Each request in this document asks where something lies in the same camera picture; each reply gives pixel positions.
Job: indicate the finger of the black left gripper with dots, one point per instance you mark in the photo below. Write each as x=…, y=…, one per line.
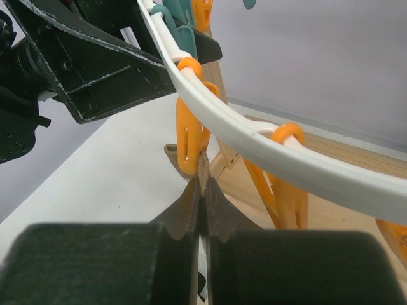
x=202, y=47

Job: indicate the beige brown patterned sock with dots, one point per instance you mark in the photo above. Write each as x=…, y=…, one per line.
x=203, y=173

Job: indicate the orange clothespin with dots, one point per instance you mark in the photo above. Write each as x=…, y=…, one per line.
x=192, y=136
x=286, y=204

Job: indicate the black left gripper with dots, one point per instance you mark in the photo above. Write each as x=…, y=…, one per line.
x=95, y=57

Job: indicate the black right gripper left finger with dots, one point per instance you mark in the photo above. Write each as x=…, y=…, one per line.
x=175, y=278

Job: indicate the white plastic sock hanger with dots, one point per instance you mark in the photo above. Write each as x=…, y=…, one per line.
x=270, y=127

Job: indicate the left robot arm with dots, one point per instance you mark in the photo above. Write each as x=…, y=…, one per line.
x=19, y=117

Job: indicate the wooden hanger stand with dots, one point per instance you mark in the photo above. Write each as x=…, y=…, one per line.
x=286, y=171

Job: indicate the teal clothespin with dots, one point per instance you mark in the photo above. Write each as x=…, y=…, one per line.
x=179, y=19

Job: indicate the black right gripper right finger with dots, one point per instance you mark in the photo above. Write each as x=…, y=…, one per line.
x=232, y=243

